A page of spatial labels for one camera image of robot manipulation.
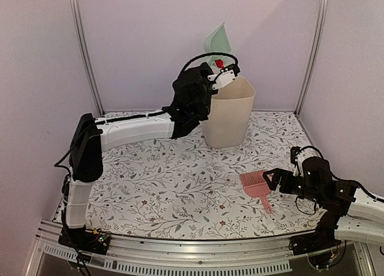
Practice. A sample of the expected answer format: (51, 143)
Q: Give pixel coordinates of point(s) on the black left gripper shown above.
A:
(205, 69)

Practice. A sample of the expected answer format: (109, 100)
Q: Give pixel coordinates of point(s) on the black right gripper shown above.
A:
(279, 173)

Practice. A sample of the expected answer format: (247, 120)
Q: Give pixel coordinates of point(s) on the pink hand brush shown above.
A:
(255, 185)

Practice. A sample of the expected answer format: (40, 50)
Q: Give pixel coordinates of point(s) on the red paper scrap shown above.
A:
(219, 63)

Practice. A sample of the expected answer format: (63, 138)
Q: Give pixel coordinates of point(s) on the green plastic dustpan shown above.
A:
(218, 41)

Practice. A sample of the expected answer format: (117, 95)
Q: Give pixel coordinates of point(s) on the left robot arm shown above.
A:
(92, 138)

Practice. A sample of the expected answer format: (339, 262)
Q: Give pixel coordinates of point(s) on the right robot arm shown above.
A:
(352, 213)

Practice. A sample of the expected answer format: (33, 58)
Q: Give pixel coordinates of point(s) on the cream plastic waste bin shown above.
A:
(231, 108)

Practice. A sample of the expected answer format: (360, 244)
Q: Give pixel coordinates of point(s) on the floral tablecloth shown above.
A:
(185, 189)

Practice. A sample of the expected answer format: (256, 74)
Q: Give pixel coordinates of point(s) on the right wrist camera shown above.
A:
(294, 159)

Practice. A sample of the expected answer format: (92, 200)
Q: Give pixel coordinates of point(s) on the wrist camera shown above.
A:
(294, 159)
(222, 79)

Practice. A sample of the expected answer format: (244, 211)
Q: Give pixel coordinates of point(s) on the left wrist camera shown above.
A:
(222, 79)

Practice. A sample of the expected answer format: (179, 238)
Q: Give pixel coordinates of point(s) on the aluminium table rail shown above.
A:
(128, 255)

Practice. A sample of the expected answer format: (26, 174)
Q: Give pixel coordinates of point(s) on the left aluminium frame post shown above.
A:
(86, 59)

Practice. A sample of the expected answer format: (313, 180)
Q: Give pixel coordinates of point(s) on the aluminium frame post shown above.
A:
(86, 59)
(317, 37)

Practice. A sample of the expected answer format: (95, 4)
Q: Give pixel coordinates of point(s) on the right aluminium frame post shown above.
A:
(317, 37)

